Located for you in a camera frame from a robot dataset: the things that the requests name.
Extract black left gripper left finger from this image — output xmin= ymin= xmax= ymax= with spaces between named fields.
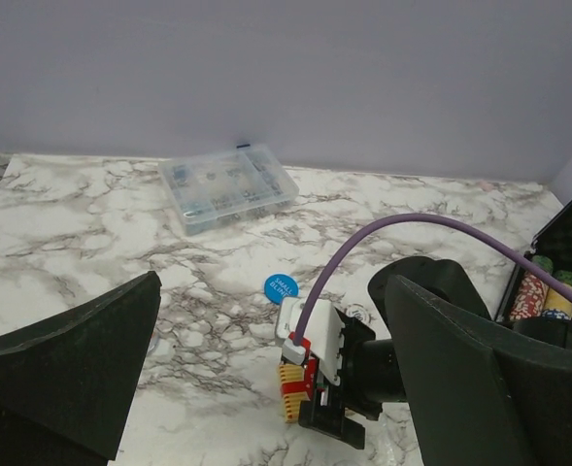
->
xmin=0 ymin=271 xmax=161 ymax=461

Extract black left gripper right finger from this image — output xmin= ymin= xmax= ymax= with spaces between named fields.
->
xmin=385 ymin=276 xmax=572 ymax=465

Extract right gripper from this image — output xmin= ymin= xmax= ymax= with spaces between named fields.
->
xmin=297 ymin=312 xmax=407 ymax=449

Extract blue small blind button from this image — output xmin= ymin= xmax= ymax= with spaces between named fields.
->
xmin=263 ymin=274 xmax=299 ymax=304

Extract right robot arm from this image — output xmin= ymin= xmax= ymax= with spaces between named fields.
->
xmin=293 ymin=256 xmax=489 ymax=449

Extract silver wrench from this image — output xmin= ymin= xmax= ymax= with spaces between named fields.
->
xmin=149 ymin=335 xmax=170 ymax=357

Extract black poker chip case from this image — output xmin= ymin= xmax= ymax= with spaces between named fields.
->
xmin=494 ymin=200 xmax=572 ymax=350

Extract clear plastic organizer box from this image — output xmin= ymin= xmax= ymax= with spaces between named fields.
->
xmin=158 ymin=145 xmax=299 ymax=236

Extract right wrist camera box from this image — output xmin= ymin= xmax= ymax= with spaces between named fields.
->
xmin=275 ymin=297 xmax=345 ymax=386

